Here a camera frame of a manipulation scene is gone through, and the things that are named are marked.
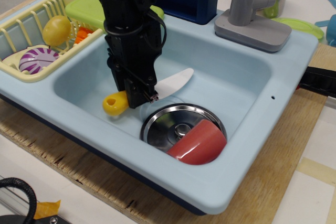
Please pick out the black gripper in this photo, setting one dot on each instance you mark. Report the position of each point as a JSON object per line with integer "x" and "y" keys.
{"x": 135, "y": 36}

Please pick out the yellow handled toy knife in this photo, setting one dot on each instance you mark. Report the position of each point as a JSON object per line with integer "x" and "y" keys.
{"x": 116, "y": 103}

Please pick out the green plastic cutting board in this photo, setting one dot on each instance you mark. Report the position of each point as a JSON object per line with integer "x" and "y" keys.
{"x": 81, "y": 9}

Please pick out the wooden base board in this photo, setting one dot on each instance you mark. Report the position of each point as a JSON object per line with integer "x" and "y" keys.
{"x": 292, "y": 180}

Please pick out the steel pot lid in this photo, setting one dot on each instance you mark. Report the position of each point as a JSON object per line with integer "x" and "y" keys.
{"x": 166, "y": 126}

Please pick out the orange toy carrot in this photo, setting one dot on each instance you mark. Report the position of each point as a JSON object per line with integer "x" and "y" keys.
{"x": 82, "y": 34}

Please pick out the yellow toy potato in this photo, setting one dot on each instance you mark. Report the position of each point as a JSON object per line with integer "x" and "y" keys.
{"x": 56, "y": 31}

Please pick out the red plastic cup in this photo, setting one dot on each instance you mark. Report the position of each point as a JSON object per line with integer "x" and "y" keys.
{"x": 201, "y": 145}

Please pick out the purple toy cabbage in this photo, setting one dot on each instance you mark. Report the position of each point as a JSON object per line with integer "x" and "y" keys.
{"x": 35, "y": 60}

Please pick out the cream dish rack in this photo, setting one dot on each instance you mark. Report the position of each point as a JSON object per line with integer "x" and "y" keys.
{"x": 23, "y": 32}

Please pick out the light blue toy sink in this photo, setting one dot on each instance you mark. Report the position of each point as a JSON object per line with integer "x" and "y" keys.
{"x": 247, "y": 89}

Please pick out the grey toy faucet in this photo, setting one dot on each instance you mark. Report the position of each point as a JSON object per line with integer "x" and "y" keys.
{"x": 241, "y": 24}

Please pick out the orange tape piece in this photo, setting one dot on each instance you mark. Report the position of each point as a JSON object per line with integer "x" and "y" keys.
{"x": 46, "y": 209}

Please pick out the green plastic plate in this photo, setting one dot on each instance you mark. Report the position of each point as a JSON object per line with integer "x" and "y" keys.
{"x": 303, "y": 26}

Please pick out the black clamp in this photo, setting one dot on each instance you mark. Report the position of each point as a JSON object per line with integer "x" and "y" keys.
{"x": 318, "y": 80}

